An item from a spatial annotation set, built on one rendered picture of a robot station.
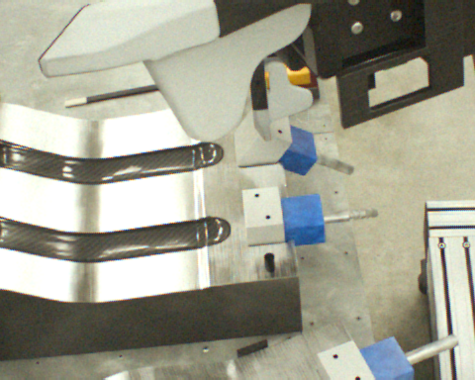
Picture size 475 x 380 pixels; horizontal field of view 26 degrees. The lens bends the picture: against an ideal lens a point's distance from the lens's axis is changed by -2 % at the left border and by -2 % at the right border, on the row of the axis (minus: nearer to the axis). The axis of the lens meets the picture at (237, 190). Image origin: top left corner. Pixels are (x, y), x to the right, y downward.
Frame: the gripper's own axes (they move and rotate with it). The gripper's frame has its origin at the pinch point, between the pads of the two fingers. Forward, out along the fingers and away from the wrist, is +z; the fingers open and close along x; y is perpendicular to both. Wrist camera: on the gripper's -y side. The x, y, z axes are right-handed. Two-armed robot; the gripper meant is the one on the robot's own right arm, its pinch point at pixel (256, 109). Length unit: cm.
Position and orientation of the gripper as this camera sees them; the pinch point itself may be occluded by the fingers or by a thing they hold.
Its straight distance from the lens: 105.2
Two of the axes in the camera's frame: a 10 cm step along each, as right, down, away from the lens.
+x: -0.7, -7.2, 6.9
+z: 0.9, 6.9, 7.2
